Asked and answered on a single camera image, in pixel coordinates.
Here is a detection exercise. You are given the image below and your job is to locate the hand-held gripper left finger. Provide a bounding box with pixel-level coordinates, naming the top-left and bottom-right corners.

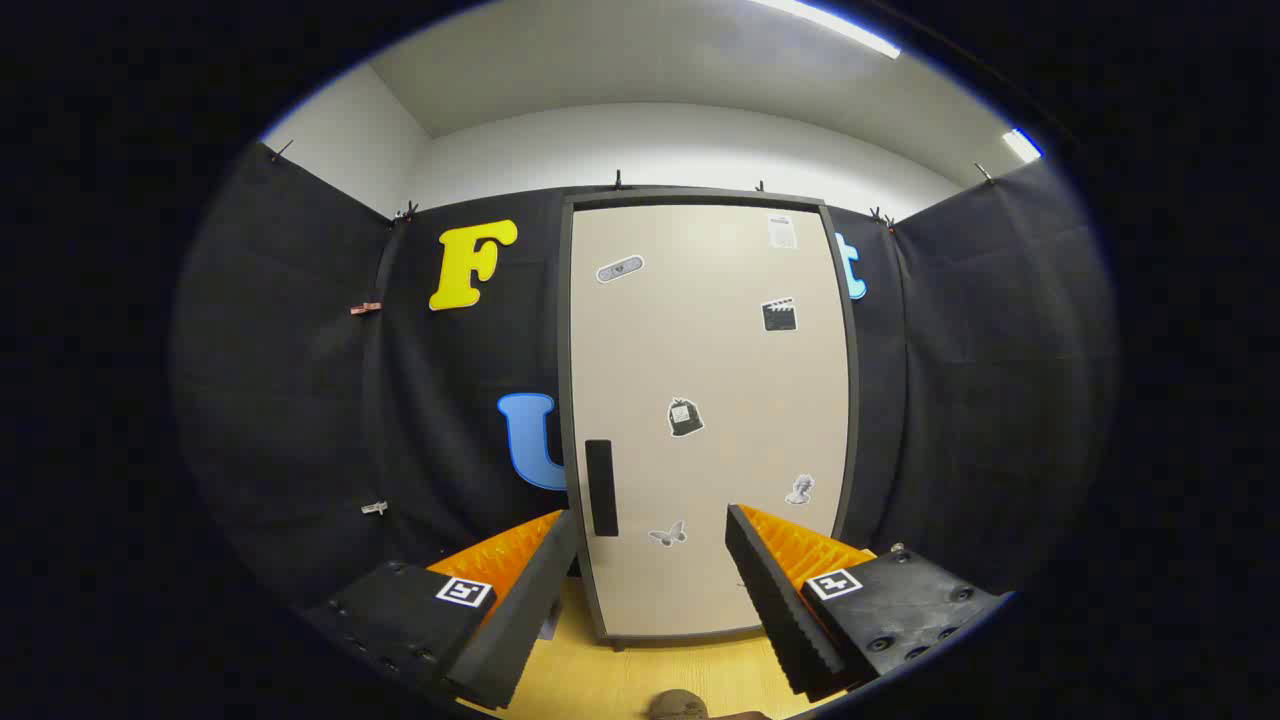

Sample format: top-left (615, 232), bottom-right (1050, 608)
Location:
top-left (300, 508), bottom-right (583, 713)

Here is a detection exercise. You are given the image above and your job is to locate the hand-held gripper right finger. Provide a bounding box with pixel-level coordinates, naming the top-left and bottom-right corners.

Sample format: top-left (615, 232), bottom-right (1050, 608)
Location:
top-left (725, 503), bottom-right (1011, 701)

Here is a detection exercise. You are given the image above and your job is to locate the brown fluffy shoe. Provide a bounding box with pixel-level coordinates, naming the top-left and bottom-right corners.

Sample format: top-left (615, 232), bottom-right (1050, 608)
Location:
top-left (648, 689), bottom-right (711, 720)

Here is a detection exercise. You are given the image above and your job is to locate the black door handle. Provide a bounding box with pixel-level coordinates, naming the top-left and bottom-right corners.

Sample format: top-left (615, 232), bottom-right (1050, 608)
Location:
top-left (585, 439), bottom-right (619, 538)

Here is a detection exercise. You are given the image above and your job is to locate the grey shoe cabinet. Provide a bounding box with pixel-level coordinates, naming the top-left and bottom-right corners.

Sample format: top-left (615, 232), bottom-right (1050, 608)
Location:
top-left (556, 188), bottom-right (863, 651)

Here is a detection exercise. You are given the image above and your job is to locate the black backdrop cloth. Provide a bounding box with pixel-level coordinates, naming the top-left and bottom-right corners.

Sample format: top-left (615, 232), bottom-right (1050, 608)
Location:
top-left (170, 140), bottom-right (1116, 611)

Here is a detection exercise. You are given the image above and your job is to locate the row of black cloth clips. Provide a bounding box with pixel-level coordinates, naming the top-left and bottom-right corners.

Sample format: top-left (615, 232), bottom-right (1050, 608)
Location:
top-left (270, 140), bottom-right (996, 229)

